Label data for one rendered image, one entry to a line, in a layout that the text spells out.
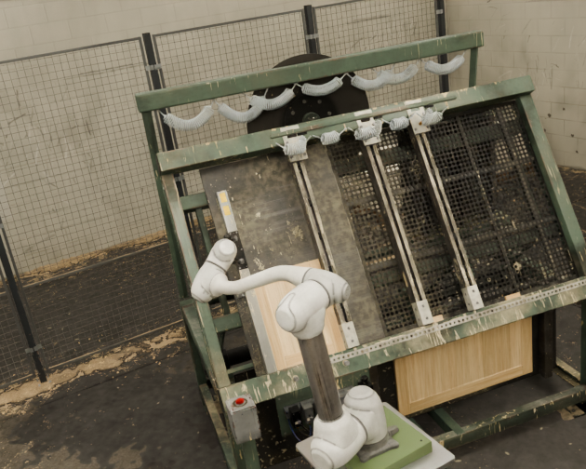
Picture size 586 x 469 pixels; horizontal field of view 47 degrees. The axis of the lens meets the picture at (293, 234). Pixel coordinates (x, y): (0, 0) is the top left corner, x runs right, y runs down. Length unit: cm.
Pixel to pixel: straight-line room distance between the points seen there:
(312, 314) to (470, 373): 187
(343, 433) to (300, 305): 57
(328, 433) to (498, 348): 173
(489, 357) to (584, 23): 522
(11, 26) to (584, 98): 642
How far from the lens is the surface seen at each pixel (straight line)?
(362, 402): 280
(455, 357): 402
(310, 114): 410
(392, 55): 425
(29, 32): 778
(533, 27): 906
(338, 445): 269
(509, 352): 422
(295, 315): 239
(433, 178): 377
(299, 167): 352
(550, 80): 898
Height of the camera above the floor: 268
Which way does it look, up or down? 21 degrees down
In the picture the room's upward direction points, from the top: 9 degrees counter-clockwise
